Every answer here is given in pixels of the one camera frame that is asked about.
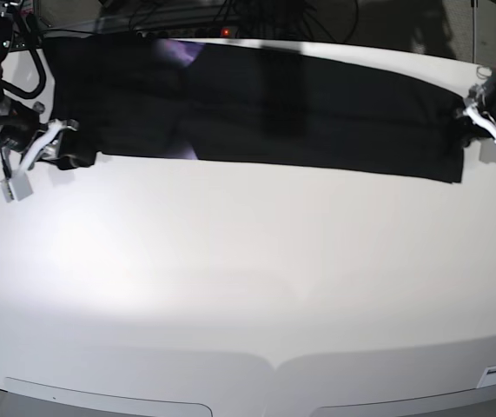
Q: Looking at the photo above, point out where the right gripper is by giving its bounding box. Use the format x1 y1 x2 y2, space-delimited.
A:
0 100 96 174

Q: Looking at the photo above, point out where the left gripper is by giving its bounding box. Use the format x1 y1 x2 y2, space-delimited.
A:
453 77 496 148

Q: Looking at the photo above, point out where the black power strip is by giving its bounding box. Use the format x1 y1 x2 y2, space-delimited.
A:
136 26 238 39

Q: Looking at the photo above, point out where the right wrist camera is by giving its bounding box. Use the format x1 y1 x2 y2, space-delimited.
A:
0 173 33 203

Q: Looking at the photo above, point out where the black T-shirt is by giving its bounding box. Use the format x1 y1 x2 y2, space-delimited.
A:
43 34 464 183

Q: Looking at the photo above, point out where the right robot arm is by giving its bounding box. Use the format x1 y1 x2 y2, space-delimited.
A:
0 1 96 179

